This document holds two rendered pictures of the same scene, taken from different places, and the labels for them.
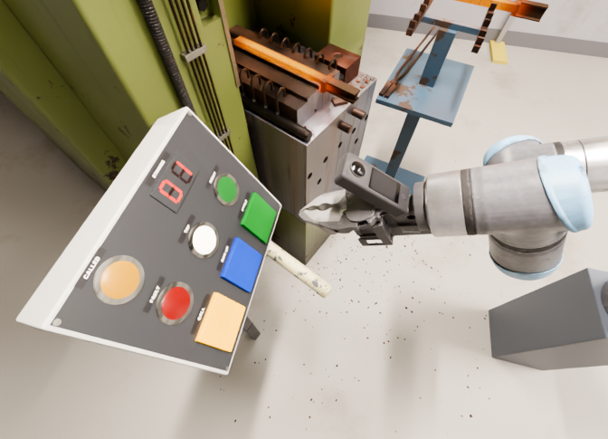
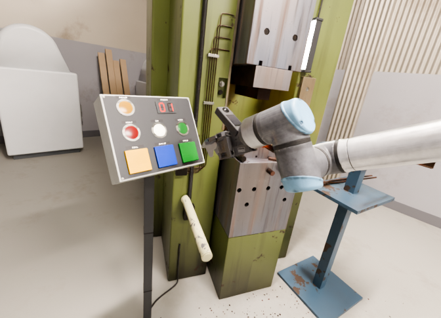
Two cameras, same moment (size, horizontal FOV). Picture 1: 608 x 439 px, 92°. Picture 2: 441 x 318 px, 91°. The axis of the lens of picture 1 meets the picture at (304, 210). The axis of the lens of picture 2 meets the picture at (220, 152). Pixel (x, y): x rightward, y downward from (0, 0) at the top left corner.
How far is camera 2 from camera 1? 0.58 m
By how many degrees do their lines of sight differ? 46
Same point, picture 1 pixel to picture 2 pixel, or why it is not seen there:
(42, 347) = (49, 243)
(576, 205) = (289, 105)
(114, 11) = (188, 77)
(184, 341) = (121, 145)
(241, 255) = (168, 150)
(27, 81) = not seen: hidden behind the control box
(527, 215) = (272, 114)
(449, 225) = (247, 127)
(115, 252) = (132, 101)
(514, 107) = not seen: outside the picture
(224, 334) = (134, 164)
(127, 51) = (185, 89)
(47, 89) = not seen: hidden behind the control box
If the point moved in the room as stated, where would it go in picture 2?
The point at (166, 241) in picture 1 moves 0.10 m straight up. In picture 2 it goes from (147, 115) to (147, 86)
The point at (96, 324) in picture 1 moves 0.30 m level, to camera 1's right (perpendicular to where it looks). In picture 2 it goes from (108, 108) to (181, 128)
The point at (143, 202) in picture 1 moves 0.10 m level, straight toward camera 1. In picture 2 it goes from (151, 101) to (149, 104)
